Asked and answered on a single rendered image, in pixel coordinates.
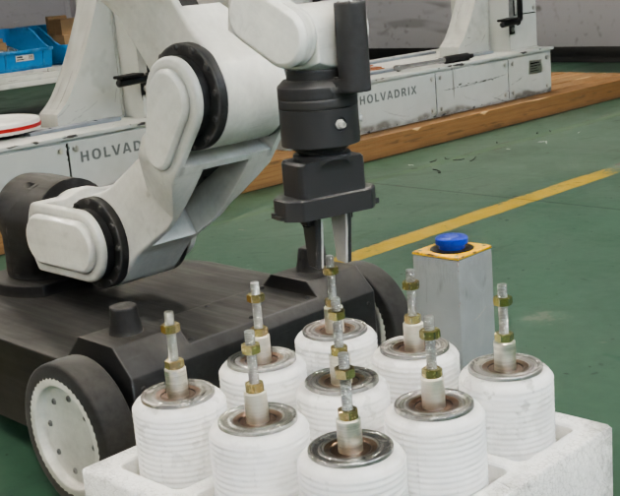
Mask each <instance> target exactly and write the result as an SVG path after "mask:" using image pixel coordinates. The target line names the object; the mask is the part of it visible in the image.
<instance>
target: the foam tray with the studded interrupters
mask: <svg viewBox="0 0 620 496"><path fill-rule="evenodd" d="M555 434H556V437H555V439H556V442H555V443H554V444H552V445H551V446H549V447H548V448H546V449H544V450H543V451H541V452H540V453H538V454H537V455H535V456H533V457H532V458H530V459H529V460H527V461H522V462H515V461H511V460H507V459H504V458H500V457H497V456H493V455H490V454H487V459H488V480H489V483H488V485H487V486H486V487H484V488H483V489H481V490H480V491H478V492H476V493H475V494H473V495H472V496H613V474H612V428H611V427H610V426H609V425H607V424H604V423H600V422H596V421H592V420H587V419H583V418H579V417H576V416H572V415H568V414H564V413H560V412H556V411H555ZM83 478H84V484H85V491H86V496H215V489H214V481H213V476H210V477H208V478H206V479H204V480H202V481H199V482H197V483H195V484H193V485H191V486H189V487H187V488H184V489H171V488H169V487H166V486H164V485H161V484H159V483H156V482H154V481H152V480H149V479H147V478H144V477H142V476H140V470H139V461H138V454H137V446H134V447H132V448H130V449H127V450H125V451H123V452H121V453H118V454H116V455H114V456H111V457H109V458H107V459H105V460H102V461H100V462H98V463H95V464H93V465H90V466H87V467H85V468H84V469H83Z"/></svg>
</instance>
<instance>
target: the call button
mask: <svg viewBox="0 0 620 496"><path fill-rule="evenodd" d="M467 243H468V239H467V235H465V234H463V233H456V232H452V233H443V234H440V235H438V236H436V237H435V244H436V245H438V246H439V249H440V250H442V251H458V250H462V249H464V248H465V244H467Z"/></svg>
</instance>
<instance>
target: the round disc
mask: <svg viewBox="0 0 620 496"><path fill-rule="evenodd" d="M40 125H41V120H40V118H39V116H38V115H36V114H3V115H0V140H5V139H10V138H15V137H19V136H22V135H23V134H24V133H27V132H31V131H34V130H37V129H39V128H40Z"/></svg>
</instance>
